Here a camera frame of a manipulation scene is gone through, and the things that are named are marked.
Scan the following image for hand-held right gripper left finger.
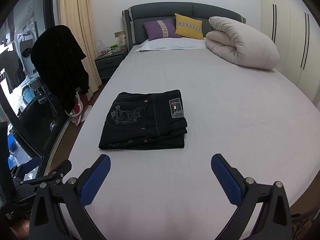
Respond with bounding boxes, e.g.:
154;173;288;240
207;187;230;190
29;154;112;240

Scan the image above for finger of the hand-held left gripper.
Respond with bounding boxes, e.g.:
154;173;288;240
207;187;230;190
11;156;42;180
25;159;72;188

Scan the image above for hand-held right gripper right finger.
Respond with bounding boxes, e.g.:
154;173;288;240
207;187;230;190
211;153;293;240

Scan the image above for black pants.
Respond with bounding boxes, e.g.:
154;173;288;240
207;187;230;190
98;89;188;151

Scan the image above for person's left hand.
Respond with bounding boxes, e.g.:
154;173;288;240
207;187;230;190
9;219;31;240

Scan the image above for glass sliding door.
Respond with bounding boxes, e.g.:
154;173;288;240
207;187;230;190
0;0;73;161

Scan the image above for bed with white sheet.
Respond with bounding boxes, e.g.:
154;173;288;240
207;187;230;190
59;36;320;240

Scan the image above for brown bag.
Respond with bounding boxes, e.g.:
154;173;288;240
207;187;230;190
291;212;320;240

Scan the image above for black hanging garment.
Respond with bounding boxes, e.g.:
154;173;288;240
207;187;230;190
30;25;90;113

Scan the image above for grey nightstand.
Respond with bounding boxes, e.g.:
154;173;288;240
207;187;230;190
94;49;129;83

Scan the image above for white washing machine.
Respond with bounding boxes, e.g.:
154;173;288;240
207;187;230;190
12;15;40;85

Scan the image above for cream folded duvet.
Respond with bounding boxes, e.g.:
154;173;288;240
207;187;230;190
205;16;280;70

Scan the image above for beige curtain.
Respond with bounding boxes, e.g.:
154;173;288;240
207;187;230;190
58;0;102;98

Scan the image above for white pillow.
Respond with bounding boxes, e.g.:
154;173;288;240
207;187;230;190
135;37;213;53

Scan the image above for yellow patterned pillow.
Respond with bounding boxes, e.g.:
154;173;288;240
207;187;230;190
174;13;204;40

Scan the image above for white wardrobe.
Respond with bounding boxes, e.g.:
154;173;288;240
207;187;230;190
258;0;320;103

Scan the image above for purple patterned pillow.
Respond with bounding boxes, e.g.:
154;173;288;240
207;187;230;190
143;18;182;41

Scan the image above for grey padded headboard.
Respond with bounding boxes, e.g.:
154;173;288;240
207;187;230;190
122;2;247;53

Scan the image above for white wire basket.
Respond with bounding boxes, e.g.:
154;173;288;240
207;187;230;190
96;40;127;56

